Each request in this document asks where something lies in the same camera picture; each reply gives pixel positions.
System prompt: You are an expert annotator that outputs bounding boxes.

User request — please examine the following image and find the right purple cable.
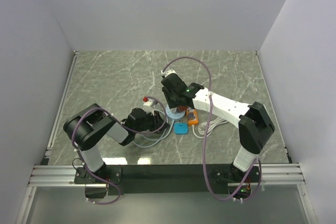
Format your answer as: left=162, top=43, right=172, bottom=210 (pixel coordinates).
left=162, top=56, right=263, bottom=202

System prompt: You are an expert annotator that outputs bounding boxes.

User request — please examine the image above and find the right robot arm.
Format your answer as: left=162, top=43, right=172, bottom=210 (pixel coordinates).
left=161, top=70, right=275, bottom=182

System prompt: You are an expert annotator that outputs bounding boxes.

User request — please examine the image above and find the black base beam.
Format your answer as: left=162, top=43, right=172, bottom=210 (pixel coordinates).
left=73, top=165, right=263, bottom=199

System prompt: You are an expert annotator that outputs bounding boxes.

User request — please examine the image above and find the aluminium rail frame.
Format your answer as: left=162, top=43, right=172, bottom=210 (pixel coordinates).
left=18, top=50, right=315, bottom=223

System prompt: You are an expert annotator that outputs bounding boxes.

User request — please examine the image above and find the orange power strip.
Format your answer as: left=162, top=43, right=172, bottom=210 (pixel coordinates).
left=186, top=107, right=198, bottom=126

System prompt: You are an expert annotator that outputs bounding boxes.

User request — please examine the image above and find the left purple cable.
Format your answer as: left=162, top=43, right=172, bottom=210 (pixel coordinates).
left=72, top=95, right=166, bottom=206

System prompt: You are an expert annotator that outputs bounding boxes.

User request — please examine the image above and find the round light blue power strip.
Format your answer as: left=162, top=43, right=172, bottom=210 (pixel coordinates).
left=165, top=105, right=186, bottom=121

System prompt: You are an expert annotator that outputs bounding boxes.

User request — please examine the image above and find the purple cable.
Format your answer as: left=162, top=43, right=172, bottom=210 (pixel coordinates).
left=162, top=56, right=263, bottom=202
left=72, top=95, right=166, bottom=206

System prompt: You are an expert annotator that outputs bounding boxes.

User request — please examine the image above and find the light blue power cable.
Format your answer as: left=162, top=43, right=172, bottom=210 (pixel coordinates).
left=131, top=100, right=175, bottom=148

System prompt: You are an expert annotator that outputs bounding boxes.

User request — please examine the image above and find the red cube socket adapter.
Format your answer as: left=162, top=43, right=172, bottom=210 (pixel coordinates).
left=176, top=105, right=187, bottom=113

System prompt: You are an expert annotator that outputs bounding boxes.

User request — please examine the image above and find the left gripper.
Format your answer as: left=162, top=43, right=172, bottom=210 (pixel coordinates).
left=134, top=109, right=170, bottom=133

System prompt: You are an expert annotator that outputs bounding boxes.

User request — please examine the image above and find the blue square adapter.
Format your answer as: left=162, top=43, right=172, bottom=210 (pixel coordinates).
left=174, top=122, right=188, bottom=135

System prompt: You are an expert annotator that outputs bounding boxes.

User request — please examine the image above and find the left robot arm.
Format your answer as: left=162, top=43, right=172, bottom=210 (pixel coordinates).
left=63, top=103, right=170, bottom=183

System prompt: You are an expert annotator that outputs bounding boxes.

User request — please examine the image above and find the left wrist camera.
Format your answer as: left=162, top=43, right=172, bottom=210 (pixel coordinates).
left=143, top=97, right=158, bottom=115

